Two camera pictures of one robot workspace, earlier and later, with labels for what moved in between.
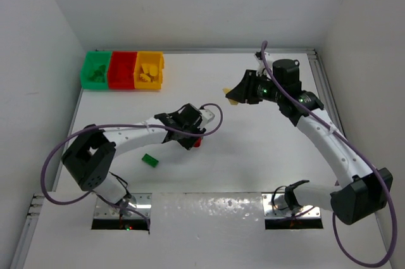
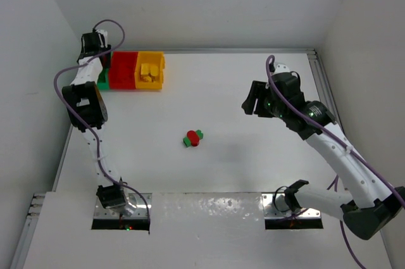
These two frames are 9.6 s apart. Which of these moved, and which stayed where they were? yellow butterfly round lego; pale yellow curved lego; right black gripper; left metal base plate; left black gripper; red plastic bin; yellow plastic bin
Moved: pale yellow curved lego; left black gripper; right black gripper
Stayed: yellow butterfly round lego; red plastic bin; yellow plastic bin; left metal base plate
